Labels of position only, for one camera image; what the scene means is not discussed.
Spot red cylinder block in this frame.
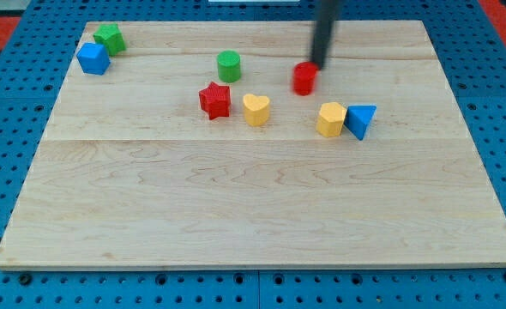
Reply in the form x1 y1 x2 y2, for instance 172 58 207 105
292 61 318 96

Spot light wooden board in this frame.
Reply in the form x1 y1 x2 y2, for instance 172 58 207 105
0 20 506 271

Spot yellow heart block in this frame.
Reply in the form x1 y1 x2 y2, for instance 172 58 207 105
243 94 270 127

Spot red star block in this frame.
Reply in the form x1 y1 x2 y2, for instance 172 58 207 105
198 82 232 120

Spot yellow hexagon block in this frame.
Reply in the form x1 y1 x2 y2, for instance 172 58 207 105
316 102 347 137

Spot green cylinder block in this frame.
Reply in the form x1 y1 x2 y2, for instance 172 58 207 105
216 50 241 83

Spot blue triangle block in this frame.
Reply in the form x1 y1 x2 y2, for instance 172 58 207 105
344 105 376 141

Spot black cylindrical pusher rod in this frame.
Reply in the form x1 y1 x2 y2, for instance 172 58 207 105
309 0 342 70

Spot blue cube block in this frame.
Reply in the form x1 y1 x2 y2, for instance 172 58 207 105
77 43 111 76

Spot green star block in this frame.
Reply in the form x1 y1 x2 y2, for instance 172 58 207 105
93 23 127 57

